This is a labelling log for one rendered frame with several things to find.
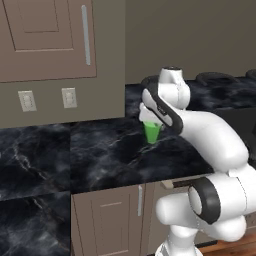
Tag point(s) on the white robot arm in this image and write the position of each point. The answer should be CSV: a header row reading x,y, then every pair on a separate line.
x,y
213,136

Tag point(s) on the green cup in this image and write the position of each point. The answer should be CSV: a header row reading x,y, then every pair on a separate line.
x,y
152,133

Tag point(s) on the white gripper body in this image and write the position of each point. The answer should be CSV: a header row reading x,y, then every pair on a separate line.
x,y
148,116

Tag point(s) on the beige wall outlet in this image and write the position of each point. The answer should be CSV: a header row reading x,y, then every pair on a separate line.
x,y
69,98
27,101

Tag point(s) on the brown wall cupboard door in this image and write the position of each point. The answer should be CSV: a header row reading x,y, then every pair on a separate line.
x,y
43,40

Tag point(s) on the brown drawer front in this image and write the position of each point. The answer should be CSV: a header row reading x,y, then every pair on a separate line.
x,y
166,193

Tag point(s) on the brown base cupboard door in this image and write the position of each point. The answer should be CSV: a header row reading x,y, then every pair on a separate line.
x,y
106,223

